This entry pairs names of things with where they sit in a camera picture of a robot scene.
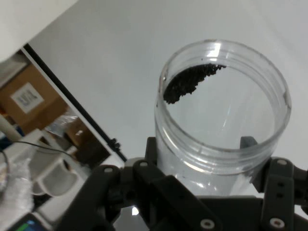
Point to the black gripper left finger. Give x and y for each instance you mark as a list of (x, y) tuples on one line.
[(134, 199)]

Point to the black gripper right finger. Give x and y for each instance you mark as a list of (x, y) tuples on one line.
[(278, 192)]

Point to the labelled cardboard box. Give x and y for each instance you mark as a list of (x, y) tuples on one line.
[(48, 110)]

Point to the white table leg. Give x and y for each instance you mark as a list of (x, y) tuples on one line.
[(9, 127)]

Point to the white curved plastic part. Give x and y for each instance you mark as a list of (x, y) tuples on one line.
[(57, 178)]

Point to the black edged white board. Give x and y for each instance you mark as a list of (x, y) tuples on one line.
[(72, 98)]

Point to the black granules heap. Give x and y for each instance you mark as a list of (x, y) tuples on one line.
[(185, 81)]

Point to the crumpled clear plastic wrap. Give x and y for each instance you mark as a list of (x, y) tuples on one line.
[(61, 124)]

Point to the clear plastic jar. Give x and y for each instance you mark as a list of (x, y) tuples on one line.
[(216, 158)]

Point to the plain cardboard box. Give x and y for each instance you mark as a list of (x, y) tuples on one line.
[(77, 132)]

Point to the white cloth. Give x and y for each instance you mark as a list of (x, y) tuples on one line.
[(16, 192)]

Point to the device with lit screen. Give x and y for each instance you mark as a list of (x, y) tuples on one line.
[(26, 225)]

